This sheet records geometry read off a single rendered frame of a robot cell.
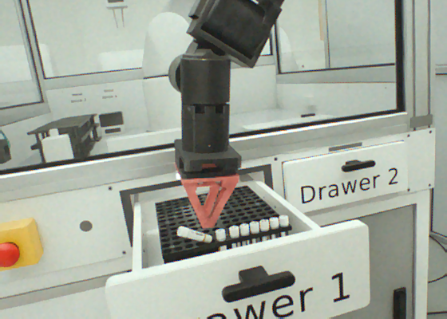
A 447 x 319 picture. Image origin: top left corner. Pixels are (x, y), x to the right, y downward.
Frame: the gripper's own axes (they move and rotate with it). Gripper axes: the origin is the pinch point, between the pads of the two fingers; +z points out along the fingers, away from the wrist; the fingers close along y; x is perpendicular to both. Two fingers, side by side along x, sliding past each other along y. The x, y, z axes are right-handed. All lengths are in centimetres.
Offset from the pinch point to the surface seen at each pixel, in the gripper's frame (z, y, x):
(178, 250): 4.8, -0.4, -3.5
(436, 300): 86, -66, 121
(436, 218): 71, -116, 165
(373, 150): -1.7, -20.8, 40.1
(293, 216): 3.5, -4.4, 14.6
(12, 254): 10.8, -15.6, -27.8
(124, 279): 1.2, 10.2, -10.0
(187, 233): 1.7, 0.9, -2.4
